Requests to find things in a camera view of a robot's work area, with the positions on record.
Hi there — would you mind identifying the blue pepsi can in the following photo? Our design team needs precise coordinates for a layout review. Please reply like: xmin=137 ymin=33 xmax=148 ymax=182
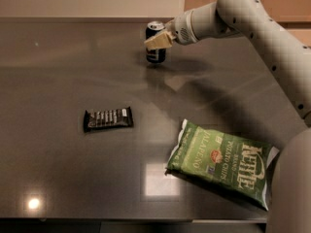
xmin=145 ymin=20 xmax=166 ymax=64

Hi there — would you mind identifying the black snack bar wrapper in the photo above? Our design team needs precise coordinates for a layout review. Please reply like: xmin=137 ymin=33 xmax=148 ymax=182
xmin=84 ymin=107 xmax=134 ymax=133

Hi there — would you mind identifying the green kettle chips bag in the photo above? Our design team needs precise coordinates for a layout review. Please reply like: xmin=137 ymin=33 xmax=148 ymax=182
xmin=167 ymin=120 xmax=279 ymax=208

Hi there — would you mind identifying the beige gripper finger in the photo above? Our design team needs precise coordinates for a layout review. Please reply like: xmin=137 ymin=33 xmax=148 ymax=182
xmin=144 ymin=30 xmax=175 ymax=50

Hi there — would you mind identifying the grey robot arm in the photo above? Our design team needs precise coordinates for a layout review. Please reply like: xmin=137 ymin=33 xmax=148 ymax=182
xmin=145 ymin=0 xmax=311 ymax=233

